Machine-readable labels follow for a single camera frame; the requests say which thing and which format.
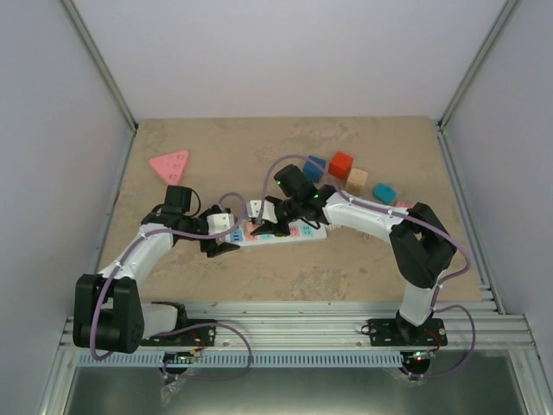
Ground white power strip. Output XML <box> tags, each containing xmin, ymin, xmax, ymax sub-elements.
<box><xmin>223</xmin><ymin>220</ymin><xmax>327</xmax><ymax>247</ymax></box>

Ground blue cube socket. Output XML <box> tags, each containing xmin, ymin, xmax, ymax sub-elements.
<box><xmin>302</xmin><ymin>156</ymin><xmax>327</xmax><ymax>183</ymax></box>

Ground red cube socket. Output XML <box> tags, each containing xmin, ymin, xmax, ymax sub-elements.
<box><xmin>327</xmin><ymin>151</ymin><xmax>353</xmax><ymax>180</ymax></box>

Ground beige cube socket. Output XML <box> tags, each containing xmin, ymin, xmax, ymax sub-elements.
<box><xmin>345</xmin><ymin>168</ymin><xmax>368</xmax><ymax>195</ymax></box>

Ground pink power strip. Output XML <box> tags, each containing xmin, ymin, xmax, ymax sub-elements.
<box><xmin>149</xmin><ymin>150</ymin><xmax>189</xmax><ymax>185</ymax></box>

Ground cyan socket block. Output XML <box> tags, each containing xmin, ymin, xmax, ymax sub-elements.
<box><xmin>372</xmin><ymin>183</ymin><xmax>397</xmax><ymax>205</ymax></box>

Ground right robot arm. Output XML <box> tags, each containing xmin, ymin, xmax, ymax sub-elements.
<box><xmin>246</xmin><ymin>164</ymin><xmax>457</xmax><ymax>346</ymax></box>

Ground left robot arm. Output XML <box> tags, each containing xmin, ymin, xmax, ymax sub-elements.
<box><xmin>73</xmin><ymin>186</ymin><xmax>238</xmax><ymax>361</ymax></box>

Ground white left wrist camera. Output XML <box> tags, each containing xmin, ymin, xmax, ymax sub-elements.
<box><xmin>207</xmin><ymin>213</ymin><xmax>235</xmax><ymax>235</ymax></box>

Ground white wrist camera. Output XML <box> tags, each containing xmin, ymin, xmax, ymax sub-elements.
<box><xmin>207</xmin><ymin>213</ymin><xmax>235</xmax><ymax>235</ymax></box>
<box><xmin>246</xmin><ymin>200</ymin><xmax>278</xmax><ymax>224</ymax></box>

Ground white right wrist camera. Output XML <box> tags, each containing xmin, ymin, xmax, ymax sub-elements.
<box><xmin>246</xmin><ymin>200</ymin><xmax>278</xmax><ymax>224</ymax></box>

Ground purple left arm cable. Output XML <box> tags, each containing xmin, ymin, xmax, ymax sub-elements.
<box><xmin>90</xmin><ymin>192</ymin><xmax>255</xmax><ymax>382</ymax></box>

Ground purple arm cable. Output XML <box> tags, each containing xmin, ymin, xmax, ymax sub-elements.
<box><xmin>261</xmin><ymin>154</ymin><xmax>477</xmax><ymax>381</ymax></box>
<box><xmin>90</xmin><ymin>192</ymin><xmax>255</xmax><ymax>382</ymax></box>

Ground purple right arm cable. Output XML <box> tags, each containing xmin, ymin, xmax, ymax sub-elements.
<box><xmin>261</xmin><ymin>154</ymin><xmax>477</xmax><ymax>381</ymax></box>

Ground grey slotted cable duct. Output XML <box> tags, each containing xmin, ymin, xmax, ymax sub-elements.
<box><xmin>77</xmin><ymin>351</ymin><xmax>403</xmax><ymax>369</ymax></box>

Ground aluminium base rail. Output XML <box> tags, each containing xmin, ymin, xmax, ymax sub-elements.
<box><xmin>60</xmin><ymin>301</ymin><xmax>537</xmax><ymax>351</ymax></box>

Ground aluminium frame post left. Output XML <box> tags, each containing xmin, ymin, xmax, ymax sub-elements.
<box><xmin>60</xmin><ymin>0</ymin><xmax>138</xmax><ymax>134</ymax></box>

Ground aluminium frame post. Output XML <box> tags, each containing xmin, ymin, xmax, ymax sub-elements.
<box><xmin>60</xmin><ymin>0</ymin><xmax>138</xmax><ymax>134</ymax></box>
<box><xmin>435</xmin><ymin>0</ymin><xmax>521</xmax><ymax>133</ymax></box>

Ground aluminium frame post right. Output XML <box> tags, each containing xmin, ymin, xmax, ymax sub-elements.
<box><xmin>435</xmin><ymin>0</ymin><xmax>521</xmax><ymax>133</ymax></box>

